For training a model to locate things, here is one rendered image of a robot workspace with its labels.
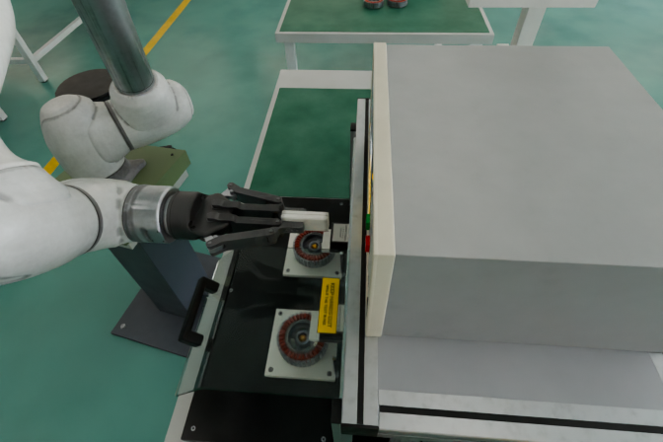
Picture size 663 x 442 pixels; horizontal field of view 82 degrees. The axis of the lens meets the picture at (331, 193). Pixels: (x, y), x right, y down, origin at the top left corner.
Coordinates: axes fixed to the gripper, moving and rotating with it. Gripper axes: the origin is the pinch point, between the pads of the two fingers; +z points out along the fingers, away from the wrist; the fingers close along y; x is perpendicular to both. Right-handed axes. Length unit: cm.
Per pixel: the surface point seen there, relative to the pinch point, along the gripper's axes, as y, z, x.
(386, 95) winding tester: -12.9, 11.3, 13.8
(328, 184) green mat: -49, -2, -43
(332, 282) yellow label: 3.7, 4.2, -11.6
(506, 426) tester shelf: 23.8, 26.3, -6.6
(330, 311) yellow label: 8.8, 4.1, -11.6
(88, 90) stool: -127, -136, -62
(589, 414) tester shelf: 21.9, 36.3, -6.6
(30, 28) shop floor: -319, -331, -119
